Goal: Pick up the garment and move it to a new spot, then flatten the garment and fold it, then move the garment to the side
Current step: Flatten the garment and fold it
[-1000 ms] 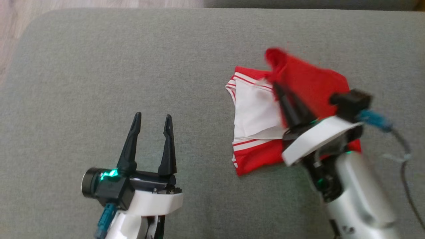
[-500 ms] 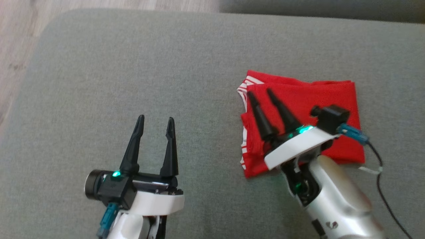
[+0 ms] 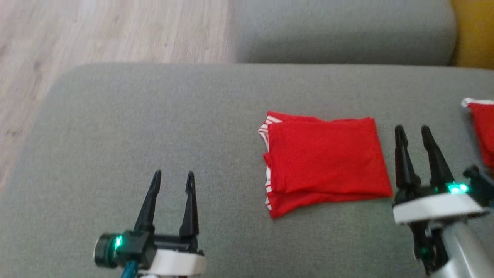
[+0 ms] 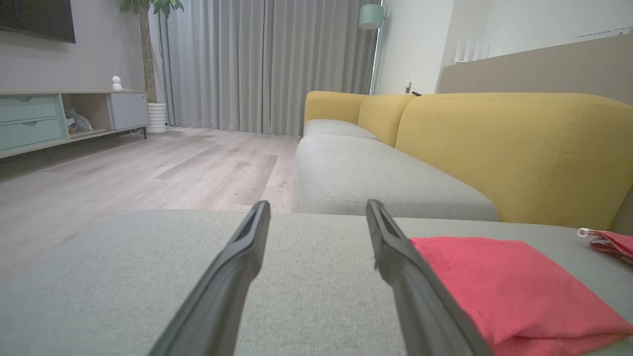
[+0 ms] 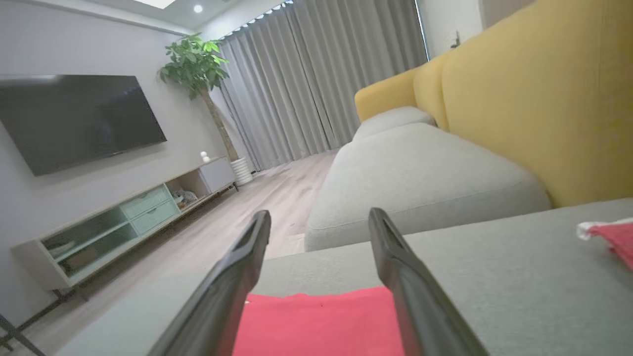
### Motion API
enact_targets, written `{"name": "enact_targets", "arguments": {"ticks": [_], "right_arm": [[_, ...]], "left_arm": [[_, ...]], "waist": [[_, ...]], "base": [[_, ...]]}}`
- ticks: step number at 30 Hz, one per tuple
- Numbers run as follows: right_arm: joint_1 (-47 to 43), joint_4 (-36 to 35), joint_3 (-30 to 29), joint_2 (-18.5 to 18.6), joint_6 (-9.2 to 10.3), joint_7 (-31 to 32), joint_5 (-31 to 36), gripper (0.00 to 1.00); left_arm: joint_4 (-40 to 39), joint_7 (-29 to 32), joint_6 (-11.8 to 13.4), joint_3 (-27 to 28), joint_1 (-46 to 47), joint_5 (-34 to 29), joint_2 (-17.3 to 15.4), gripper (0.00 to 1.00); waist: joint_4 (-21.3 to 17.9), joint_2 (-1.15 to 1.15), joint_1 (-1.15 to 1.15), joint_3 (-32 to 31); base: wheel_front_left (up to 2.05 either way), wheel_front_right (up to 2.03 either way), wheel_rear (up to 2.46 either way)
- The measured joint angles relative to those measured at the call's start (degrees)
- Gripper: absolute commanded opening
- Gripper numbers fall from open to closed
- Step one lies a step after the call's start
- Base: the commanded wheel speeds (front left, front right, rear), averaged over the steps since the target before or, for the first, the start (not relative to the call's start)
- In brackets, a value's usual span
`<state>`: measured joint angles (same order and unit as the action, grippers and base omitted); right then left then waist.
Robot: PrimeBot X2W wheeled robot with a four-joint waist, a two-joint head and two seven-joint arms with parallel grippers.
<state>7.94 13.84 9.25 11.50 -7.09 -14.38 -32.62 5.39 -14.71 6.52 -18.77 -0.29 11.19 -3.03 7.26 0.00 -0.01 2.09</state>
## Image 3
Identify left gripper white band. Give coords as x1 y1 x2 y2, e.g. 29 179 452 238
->
134 170 207 278

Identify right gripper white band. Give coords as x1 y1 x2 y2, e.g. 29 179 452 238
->
392 124 490 271

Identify red shorts with white band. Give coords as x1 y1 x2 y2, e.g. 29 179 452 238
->
462 98 494 169

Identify red garment with white stripes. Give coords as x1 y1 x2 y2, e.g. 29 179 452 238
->
257 111 394 219

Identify grey sofa seat cushion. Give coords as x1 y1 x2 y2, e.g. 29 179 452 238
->
0 63 494 278

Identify grey sofa side cushion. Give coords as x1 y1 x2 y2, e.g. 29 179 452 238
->
231 0 458 65

